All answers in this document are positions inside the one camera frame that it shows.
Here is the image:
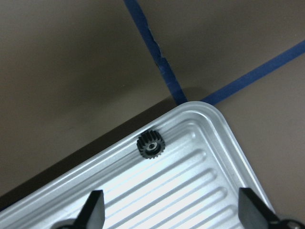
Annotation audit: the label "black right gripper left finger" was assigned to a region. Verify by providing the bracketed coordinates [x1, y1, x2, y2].
[56, 190, 105, 229]

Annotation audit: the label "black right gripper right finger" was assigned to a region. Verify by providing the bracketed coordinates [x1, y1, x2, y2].
[238, 187, 305, 229]

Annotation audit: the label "black bearing gear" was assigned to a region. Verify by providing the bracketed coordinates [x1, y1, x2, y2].
[137, 130, 165, 159]

